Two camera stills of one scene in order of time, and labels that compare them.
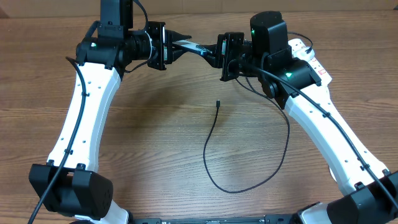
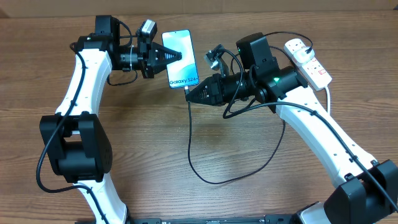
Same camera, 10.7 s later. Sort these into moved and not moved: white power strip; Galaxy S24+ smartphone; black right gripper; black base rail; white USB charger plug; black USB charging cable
Moved: Galaxy S24+ smartphone; black right gripper; black USB charging cable
Not moved: white USB charger plug; black base rail; white power strip
